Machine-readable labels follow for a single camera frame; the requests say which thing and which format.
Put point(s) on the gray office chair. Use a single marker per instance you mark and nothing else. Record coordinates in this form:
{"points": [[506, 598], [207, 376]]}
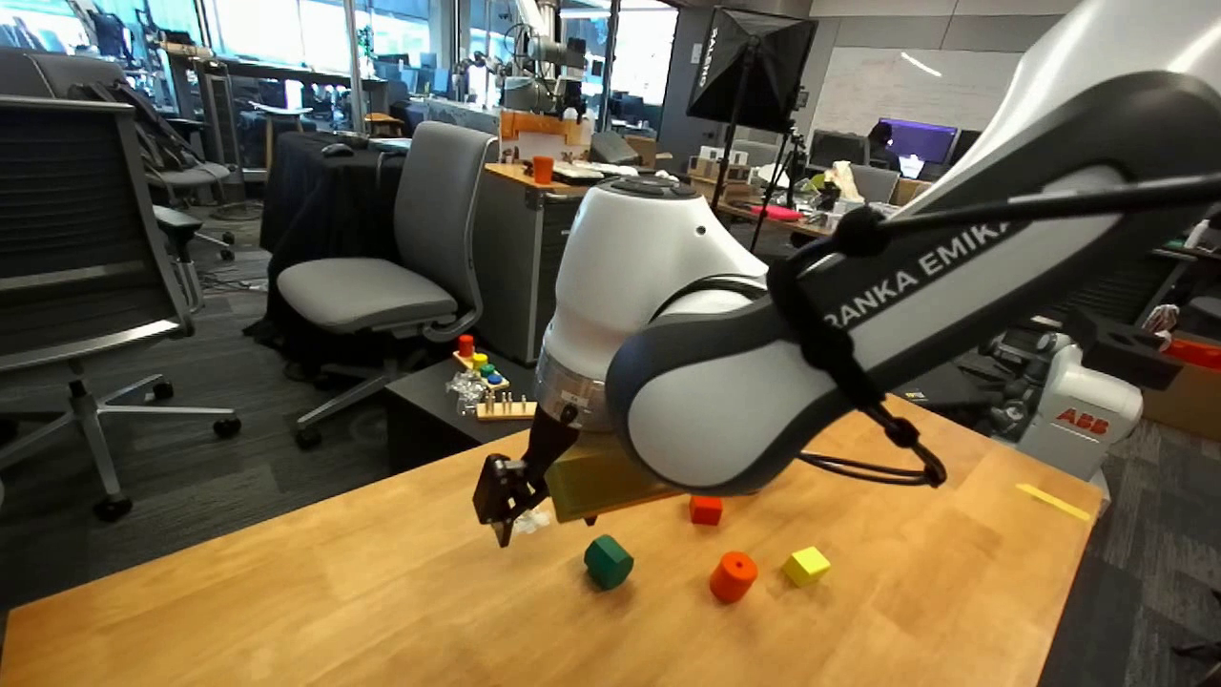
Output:
{"points": [[431, 293]]}

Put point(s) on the green wooden block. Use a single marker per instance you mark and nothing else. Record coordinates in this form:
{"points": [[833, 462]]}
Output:
{"points": [[609, 563]]}

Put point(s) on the yellow tape strip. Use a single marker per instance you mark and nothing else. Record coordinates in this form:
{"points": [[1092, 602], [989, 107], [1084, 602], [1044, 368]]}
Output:
{"points": [[1055, 500]]}

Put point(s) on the gray drawer cabinet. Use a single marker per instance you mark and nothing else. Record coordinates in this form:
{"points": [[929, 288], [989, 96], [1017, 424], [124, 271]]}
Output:
{"points": [[520, 240]]}

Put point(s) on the black photo softbox stand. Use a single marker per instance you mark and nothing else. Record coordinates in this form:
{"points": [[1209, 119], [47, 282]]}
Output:
{"points": [[750, 69]]}

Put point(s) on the red-orange wooden cube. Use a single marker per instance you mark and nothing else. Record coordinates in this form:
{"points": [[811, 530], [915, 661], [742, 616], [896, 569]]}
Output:
{"points": [[708, 508]]}

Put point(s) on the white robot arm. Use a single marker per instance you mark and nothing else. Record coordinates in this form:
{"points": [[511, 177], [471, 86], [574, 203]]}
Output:
{"points": [[688, 358]]}

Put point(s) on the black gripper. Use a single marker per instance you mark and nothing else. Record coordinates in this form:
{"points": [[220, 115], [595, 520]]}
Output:
{"points": [[512, 486]]}

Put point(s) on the yellow wooden cube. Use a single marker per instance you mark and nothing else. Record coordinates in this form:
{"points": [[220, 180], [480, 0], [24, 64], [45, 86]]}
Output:
{"points": [[805, 567]]}

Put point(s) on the colourful toy block set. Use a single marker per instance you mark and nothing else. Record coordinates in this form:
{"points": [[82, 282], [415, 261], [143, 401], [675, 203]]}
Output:
{"points": [[484, 386]]}

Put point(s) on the orange cylindrical block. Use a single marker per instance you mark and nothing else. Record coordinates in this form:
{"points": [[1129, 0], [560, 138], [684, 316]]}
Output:
{"points": [[736, 579]]}

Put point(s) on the white ABB robot base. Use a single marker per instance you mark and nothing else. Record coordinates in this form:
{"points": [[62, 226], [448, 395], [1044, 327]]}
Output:
{"points": [[1082, 409]]}

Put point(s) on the black mesh office chair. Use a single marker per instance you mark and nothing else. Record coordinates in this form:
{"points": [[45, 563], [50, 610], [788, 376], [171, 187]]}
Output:
{"points": [[87, 268]]}

